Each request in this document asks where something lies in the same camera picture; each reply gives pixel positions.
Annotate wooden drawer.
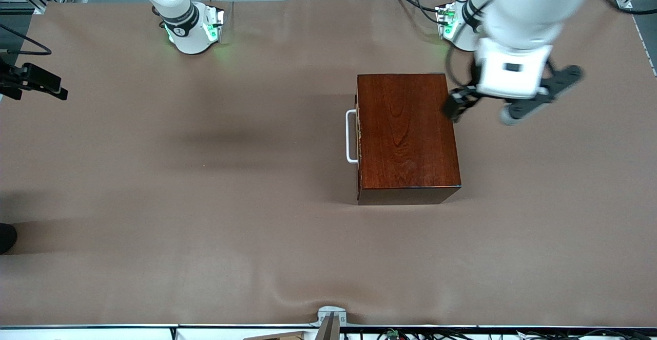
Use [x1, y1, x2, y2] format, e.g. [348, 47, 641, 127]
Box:
[355, 92, 361, 193]

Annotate white metal drawer handle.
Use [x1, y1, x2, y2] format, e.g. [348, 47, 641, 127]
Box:
[345, 109, 359, 164]

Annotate dark brown wooden cabinet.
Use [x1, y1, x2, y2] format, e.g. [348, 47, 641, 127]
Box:
[356, 73, 461, 205]

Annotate black round object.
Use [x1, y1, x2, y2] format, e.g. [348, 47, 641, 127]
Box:
[0, 223, 18, 254]

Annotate large table cover mat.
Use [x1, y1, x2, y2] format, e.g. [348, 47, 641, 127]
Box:
[0, 0, 657, 328]

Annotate light wooden board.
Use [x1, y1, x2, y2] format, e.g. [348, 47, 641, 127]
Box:
[243, 331, 307, 340]

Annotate grey metal clamp bracket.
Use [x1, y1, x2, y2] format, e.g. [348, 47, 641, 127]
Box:
[310, 306, 349, 340]

